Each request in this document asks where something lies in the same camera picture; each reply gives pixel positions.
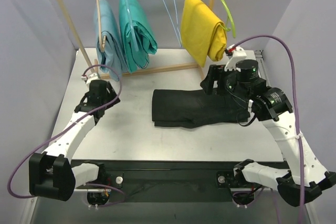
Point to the wooden hanger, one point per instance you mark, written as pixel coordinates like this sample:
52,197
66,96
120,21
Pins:
99,19

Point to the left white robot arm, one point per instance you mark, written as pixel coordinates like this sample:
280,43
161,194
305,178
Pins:
51,174

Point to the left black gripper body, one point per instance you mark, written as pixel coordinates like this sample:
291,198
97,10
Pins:
87,102

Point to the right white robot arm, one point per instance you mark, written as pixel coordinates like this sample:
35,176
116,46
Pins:
306,178

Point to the black denim trousers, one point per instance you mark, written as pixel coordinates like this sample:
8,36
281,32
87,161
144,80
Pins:
192,109

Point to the light blue trousers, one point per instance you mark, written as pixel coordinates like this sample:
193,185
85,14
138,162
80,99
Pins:
109,47

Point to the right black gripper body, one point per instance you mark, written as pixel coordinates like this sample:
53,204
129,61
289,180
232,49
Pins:
214,77

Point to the light blue wire hanger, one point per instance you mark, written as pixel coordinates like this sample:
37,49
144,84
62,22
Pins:
174,19

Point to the teal trousers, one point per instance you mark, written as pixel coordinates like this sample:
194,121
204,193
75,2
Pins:
144,34

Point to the aluminium frame rail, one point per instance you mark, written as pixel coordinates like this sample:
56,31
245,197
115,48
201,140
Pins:
310,207

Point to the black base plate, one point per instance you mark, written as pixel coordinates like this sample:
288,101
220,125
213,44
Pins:
174,181

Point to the wooden clothes rack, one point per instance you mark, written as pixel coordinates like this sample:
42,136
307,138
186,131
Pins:
169,61

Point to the teal plastic hanger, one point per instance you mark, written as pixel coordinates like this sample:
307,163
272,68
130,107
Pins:
134,39

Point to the yellow trousers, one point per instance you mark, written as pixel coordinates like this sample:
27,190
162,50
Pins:
202,32

